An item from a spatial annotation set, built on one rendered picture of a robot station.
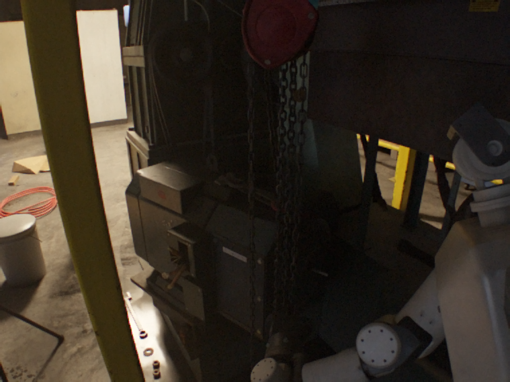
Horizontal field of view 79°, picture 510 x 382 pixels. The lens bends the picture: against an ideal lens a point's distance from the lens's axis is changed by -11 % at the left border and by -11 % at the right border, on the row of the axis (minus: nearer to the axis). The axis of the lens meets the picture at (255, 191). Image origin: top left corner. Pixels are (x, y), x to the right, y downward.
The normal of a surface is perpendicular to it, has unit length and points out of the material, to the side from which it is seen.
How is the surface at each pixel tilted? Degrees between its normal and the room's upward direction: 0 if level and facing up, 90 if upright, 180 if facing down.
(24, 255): 93
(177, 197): 90
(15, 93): 90
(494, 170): 71
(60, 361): 0
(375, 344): 61
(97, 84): 90
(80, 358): 0
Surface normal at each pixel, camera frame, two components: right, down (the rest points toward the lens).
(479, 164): -0.47, 0.02
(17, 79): 0.51, 0.34
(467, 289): -0.95, 0.11
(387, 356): -0.55, -0.19
